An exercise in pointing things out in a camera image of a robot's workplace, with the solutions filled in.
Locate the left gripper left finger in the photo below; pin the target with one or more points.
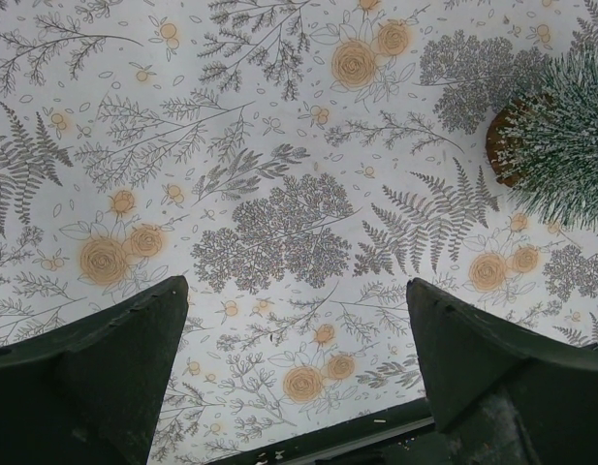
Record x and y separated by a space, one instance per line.
91 392

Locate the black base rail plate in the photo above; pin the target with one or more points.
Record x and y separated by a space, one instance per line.
405 434

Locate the small frosted christmas tree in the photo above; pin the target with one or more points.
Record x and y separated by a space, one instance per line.
544 144

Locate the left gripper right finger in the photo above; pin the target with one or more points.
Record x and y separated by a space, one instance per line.
500 393

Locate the floral patterned mat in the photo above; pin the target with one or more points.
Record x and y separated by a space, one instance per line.
298 162

